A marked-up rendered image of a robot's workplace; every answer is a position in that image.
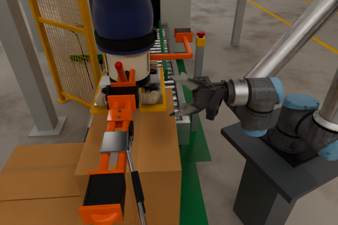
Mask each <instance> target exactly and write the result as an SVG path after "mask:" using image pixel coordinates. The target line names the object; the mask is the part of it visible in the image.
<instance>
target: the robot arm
mask: <svg viewBox="0 0 338 225"><path fill-rule="evenodd" d="M337 12H338V0H314V1H313V2H312V3H311V5H310V6H309V7H308V8H307V9H306V10H305V11H304V12H303V13H302V14H301V15H300V16H299V18H298V19H297V20H296V21H295V22H294V23H293V24H292V25H291V26H290V27H289V28H288V29H287V31H286V32H285V33H284V34H283V35H282V36H281V37H280V38H279V39H278V40H277V41H276V42H275V44H274V45H273V46H272V47H271V48H270V49H269V50H268V51H267V52H266V53H265V54H264V55H263V57H262V58H261V59H260V60H259V61H258V62H257V63H256V64H255V65H254V66H253V67H252V69H251V70H250V71H249V72H248V73H247V74H246V75H245V76H244V77H243V78H232V79H229V81H225V80H221V82H211V81H210V79H209V77H208V76H196V77H193V79H191V78H189V77H188V76H187V75H186V74H185V73H183V72H181V73H180V75H170V76H169V77H170V78H171V79H172V80H173V81H174V82H179V83H180V84H181V85H185V86H186V87H187V88H188V89H189V90H192V96H193V98H194V100H193V101H192V102H190V103H185V102H183V103H182V104H181V105H180V107H179V110H178V111H176V112H173V113H171V114H170V115H169V116H170V117H181V116H189V115H194V114H197V113H199V112H201V111H202V110H203V109H205V108H206V119H208V120H211V121H213V120H214V119H215V116H216V115H217V114H218V110H219V108H220V105H221V103H222V101H224V102H225V104H226V105H227V106H228V107H229V108H230V109H231V110H232V111H233V113H234V114H235V115H236V117H237V118H238V119H239V120H240V121H241V122H242V125H241V130H242V131H243V133H245V134H246V135H248V136H251V137H261V136H263V135H265V134H266V132H267V130H268V128H269V123H270V120H271V116H272V113H273V109H274V105H275V104H280V103H282V101H283V99H284V87H283V84H282V82H281V81H280V80H279V79H278V78H276V77H275V76H276V75H277V74H278V73H279V72H280V71H281V69H282V68H283V67H284V66H285V65H286V64H287V63H288V62H289V61H290V60H291V59H292V58H293V57H294V56H295V55H296V54H297V53H298V52H299V51H300V50H301V49H302V48H303V47H304V46H305V45H306V44H307V43H308V42H309V41H310V39H311V38H312V37H313V36H314V35H315V34H316V33H317V32H318V31H319V30H320V29H321V28H322V27H323V26H324V25H325V24H326V23H327V22H328V21H329V20H330V19H331V18H332V17H333V16H334V15H335V14H336V13H337ZM195 103H196V104H195ZM318 107H319V101H318V100H317V99H316V98H314V97H312V96H310V95H307V94H301V93H293V94H290V95H287V96H286V97H285V99H284V101H283V103H282V107H281V110H280V114H279V117H278V121H277V124H276V125H275V126H274V127H273V128H272V129H271V131H270V133H269V140H270V142H271V144H272V145H273V146H274V147H276V148H277V149H279V150H281V151H283V152H286V153H290V154H300V153H303V152H304V151H305V150H306V149H307V147H308V145H309V146H310V147H311V148H312V149H313V150H314V151H315V152H316V153H318V155H320V156H321V157H323V158H324V159H326V160H328V161H335V160H338V67H337V70H336V72H335V75H334V77H333V80H332V82H331V85H330V87H329V90H328V92H327V95H326V97H325V100H324V102H323V105H322V107H321V109H318Z"/></svg>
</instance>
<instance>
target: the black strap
mask: <svg viewBox="0 0 338 225"><path fill-rule="evenodd" d="M94 35H95V40H96V44H97V45H98V46H99V47H101V48H103V49H107V50H112V51H132V50H138V49H142V48H145V47H147V46H149V45H151V44H152V43H153V42H154V41H155V40H157V28H155V27H154V26H153V27H152V30H151V32H150V33H149V34H146V35H144V36H142V37H138V38H132V39H125V40H113V39H106V38H103V37H101V36H99V35H98V33H97V30H96V29H95V31H94Z"/></svg>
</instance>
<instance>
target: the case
mask: <svg viewBox="0 0 338 225"><path fill-rule="evenodd" d="M165 95H166V104H167V111H152V112H141V109H140V108H141V104H139V108H137V109H136V111H132V112H131V116H132V121H133V124H134V136H133V141H132V148H131V157H132V162H133V166H134V171H138V174H139V178H140V182H141V186H142V191H143V195H144V206H145V211H146V213H145V214H144V216H145V220H146V225H179V222H180V201H181V179H182V167H181V159H180V151H179V142H178V134H177V125H176V117H170V116H169V115H170V114H171V113H173V112H174V111H175V109H174V101H173V92H172V88H171V87H165ZM107 117H108V114H94V117H93V120H92V123H91V126H90V129H89V132H88V135H87V138H86V141H85V143H84V146H83V149H82V152H81V155H80V158H79V161H78V164H77V167H76V170H75V173H74V177H75V179H76V182H77V185H78V188H79V191H80V194H81V197H82V199H83V201H84V198H85V194H86V190H87V186H88V182H89V178H88V172H89V171H98V166H99V161H100V157H101V156H100V149H101V144H102V140H103V135H104V132H106V129H107V124H108V121H107ZM125 179H126V194H125V206H124V216H123V221H122V222H115V223H113V224H112V225H141V222H140V217H139V213H138V208H137V203H136V198H135V194H134V189H133V183H132V178H131V173H130V168H129V163H128V164H127V165H126V175H125Z"/></svg>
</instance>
